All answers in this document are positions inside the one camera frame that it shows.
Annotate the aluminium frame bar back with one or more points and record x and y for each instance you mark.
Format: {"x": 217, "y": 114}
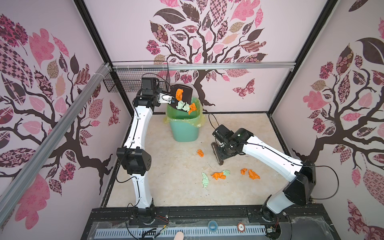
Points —
{"x": 213, "y": 66}

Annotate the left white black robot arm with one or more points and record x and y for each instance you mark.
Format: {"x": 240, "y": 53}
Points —
{"x": 133, "y": 156}

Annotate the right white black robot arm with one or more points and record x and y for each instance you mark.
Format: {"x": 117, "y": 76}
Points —
{"x": 301, "y": 176}

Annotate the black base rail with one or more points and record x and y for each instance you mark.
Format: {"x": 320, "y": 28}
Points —
{"x": 310, "y": 222}

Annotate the dark brown hand brush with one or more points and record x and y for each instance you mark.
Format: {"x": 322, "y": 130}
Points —
{"x": 218, "y": 154}

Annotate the small orange scrap front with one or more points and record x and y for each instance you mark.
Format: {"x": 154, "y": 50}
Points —
{"x": 243, "y": 171}

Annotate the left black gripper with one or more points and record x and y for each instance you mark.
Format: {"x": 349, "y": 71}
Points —
{"x": 157, "y": 103}

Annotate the long orange paper scrap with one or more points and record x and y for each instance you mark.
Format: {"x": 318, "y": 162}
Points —
{"x": 200, "y": 153}

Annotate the red white tape roll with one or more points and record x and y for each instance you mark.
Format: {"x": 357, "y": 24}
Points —
{"x": 241, "y": 227}

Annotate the blue tape roll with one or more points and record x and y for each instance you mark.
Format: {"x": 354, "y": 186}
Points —
{"x": 212, "y": 226}

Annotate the light green bin liner bag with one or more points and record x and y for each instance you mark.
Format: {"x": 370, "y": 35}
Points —
{"x": 195, "y": 118}

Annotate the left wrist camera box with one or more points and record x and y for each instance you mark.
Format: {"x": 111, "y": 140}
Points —
{"x": 166, "y": 99}

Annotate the dark brown plastic dustpan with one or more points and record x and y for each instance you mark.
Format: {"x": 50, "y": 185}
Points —
{"x": 187, "y": 95}

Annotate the green plastic trash bin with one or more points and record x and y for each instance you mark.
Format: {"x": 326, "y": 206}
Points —
{"x": 184, "y": 132}

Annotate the small green paper scrap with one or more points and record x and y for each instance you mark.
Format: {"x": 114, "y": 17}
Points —
{"x": 226, "y": 172}

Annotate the aluminium frame bar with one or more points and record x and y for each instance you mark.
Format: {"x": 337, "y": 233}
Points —
{"x": 213, "y": 66}
{"x": 24, "y": 179}

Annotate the black wire mesh basket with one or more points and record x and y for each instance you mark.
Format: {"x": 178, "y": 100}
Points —
{"x": 126, "y": 76}

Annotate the aluminium frame bar left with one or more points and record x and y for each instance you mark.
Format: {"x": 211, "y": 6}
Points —
{"x": 24, "y": 179}

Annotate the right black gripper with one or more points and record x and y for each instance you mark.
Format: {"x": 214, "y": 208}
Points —
{"x": 225, "y": 156}

